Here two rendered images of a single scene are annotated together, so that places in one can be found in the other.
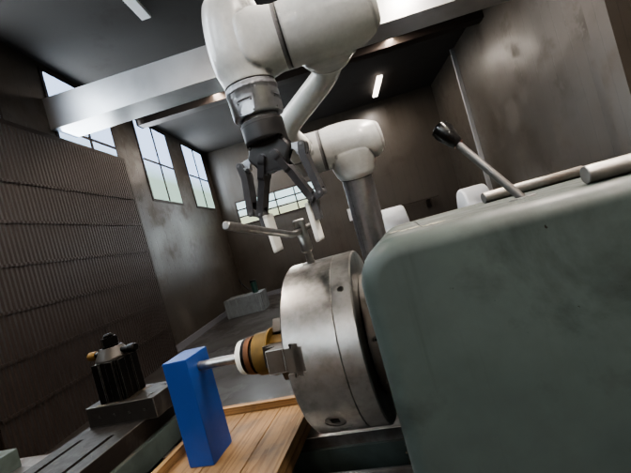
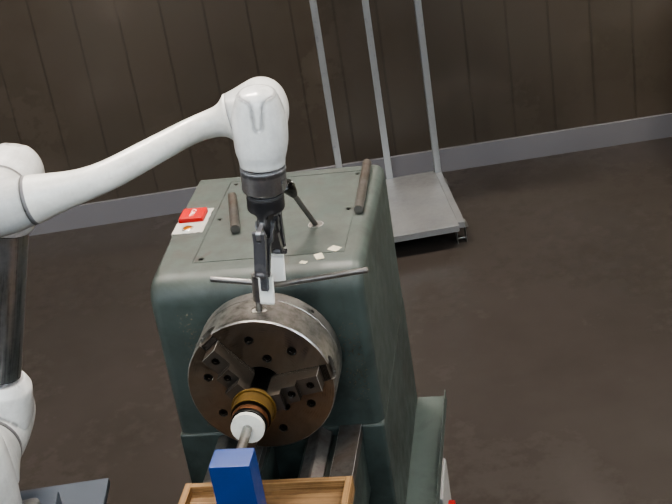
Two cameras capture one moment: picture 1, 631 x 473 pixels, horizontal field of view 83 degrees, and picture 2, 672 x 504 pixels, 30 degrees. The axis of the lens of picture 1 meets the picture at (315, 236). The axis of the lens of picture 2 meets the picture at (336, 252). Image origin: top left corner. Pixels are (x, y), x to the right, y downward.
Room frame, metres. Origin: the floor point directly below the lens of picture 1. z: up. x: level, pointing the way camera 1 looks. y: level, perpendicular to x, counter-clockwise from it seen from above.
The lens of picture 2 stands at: (0.62, 2.32, 2.45)
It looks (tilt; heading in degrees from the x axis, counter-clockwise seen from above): 26 degrees down; 267
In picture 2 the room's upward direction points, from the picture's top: 9 degrees counter-clockwise
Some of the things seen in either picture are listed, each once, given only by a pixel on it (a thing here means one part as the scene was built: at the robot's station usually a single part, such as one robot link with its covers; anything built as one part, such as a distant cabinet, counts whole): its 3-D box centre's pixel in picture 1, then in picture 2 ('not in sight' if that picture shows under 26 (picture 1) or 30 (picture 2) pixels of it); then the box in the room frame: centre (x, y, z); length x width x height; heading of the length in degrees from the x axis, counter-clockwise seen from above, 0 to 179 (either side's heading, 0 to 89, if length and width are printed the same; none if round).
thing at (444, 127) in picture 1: (446, 136); (288, 189); (0.57, -0.24, 1.38); 0.04 x 0.03 x 0.05; 76
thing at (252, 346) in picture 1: (268, 352); (252, 412); (0.73, 0.16, 1.08); 0.09 x 0.09 x 0.09; 76
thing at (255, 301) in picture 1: (243, 295); not in sight; (8.27, 1.96, 0.43); 0.89 x 0.71 x 0.85; 86
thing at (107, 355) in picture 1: (112, 352); not in sight; (0.92, 0.58, 1.14); 0.08 x 0.08 x 0.03
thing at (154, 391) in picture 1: (135, 403); not in sight; (0.91, 0.56, 1.00); 0.20 x 0.10 x 0.05; 76
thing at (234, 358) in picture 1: (222, 361); (242, 444); (0.75, 0.26, 1.08); 0.13 x 0.07 x 0.07; 76
